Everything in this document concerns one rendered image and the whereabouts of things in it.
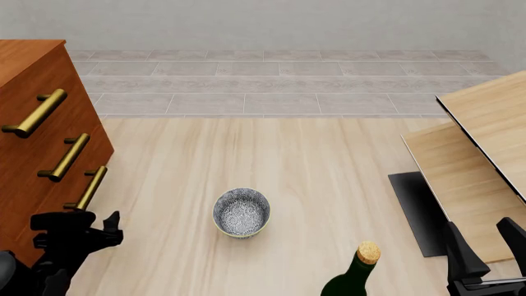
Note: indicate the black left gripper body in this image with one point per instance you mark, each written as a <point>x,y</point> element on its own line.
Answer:
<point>67,246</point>

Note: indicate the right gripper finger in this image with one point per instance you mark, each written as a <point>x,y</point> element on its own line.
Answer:
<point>515,243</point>
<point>464,253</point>

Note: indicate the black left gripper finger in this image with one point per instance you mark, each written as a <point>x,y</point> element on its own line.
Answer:
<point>113,234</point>

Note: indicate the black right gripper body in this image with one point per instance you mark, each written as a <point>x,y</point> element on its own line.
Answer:
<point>489,286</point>

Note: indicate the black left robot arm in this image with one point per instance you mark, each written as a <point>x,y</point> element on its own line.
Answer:
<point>24,280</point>

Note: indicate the red-brown wooden cabinet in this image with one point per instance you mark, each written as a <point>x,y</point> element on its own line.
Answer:
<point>24,71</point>

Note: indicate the pale wooden shelf unit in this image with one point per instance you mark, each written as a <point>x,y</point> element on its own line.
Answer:
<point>472,185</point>

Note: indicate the green bottle with cork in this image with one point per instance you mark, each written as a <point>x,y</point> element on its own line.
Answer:
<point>353,277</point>

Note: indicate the patterned grey bowl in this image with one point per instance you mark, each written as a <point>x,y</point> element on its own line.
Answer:
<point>240,212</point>

